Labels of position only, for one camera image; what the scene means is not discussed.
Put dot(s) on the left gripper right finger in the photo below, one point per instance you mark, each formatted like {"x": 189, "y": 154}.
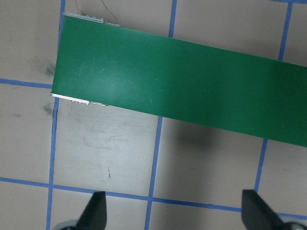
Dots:
{"x": 256, "y": 214}

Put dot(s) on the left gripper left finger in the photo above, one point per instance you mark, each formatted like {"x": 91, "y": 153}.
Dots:
{"x": 94, "y": 216}

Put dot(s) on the green conveyor belt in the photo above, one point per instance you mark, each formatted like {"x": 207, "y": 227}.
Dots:
{"x": 106, "y": 64}

